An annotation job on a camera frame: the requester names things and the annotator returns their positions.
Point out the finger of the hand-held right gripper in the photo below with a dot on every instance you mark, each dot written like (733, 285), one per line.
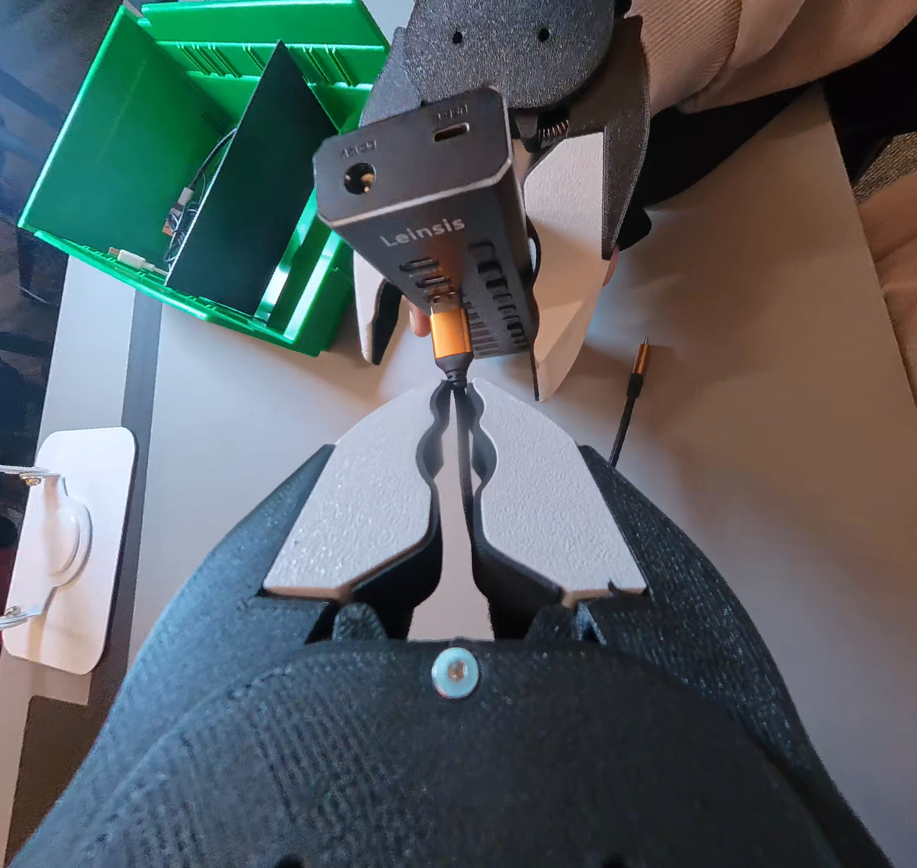
(365, 316)
(569, 252)

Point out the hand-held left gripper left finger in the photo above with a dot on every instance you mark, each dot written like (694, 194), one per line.
(358, 510)

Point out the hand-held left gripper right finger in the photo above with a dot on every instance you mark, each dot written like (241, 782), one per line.
(551, 510)

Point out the black usb hub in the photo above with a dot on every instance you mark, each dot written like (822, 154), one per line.
(430, 166)

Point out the green plastic bin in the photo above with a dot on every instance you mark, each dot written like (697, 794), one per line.
(107, 152)

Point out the document stand with instruction sheet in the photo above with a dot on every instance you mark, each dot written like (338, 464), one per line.
(93, 524)

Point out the person's beige hoodie torso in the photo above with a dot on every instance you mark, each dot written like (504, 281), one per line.
(899, 273)

